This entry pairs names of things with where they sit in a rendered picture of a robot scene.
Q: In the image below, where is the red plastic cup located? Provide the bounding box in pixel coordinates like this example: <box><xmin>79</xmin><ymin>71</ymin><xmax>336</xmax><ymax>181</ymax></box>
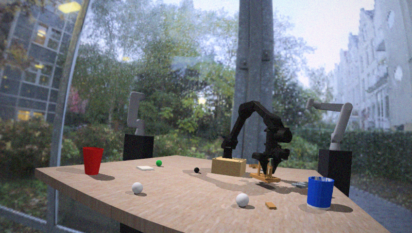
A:
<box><xmin>83</xmin><ymin>147</ymin><xmax>104</xmax><ymax>175</ymax></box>

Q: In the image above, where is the white square tile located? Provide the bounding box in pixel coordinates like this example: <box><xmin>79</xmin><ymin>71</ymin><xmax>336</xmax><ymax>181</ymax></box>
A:
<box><xmin>136</xmin><ymin>166</ymin><xmax>154</xmax><ymax>171</ymax></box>

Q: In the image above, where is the white ball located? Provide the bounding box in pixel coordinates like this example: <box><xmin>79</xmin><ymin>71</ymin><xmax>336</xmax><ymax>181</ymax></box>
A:
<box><xmin>236</xmin><ymin>193</ymin><xmax>249</xmax><ymax>206</ymax></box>
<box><xmin>132</xmin><ymin>182</ymin><xmax>143</xmax><ymax>194</ymax></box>

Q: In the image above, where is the blue mug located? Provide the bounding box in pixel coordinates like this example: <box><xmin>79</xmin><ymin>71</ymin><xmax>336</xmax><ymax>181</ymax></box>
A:
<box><xmin>307</xmin><ymin>176</ymin><xmax>334</xmax><ymax>210</ymax></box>

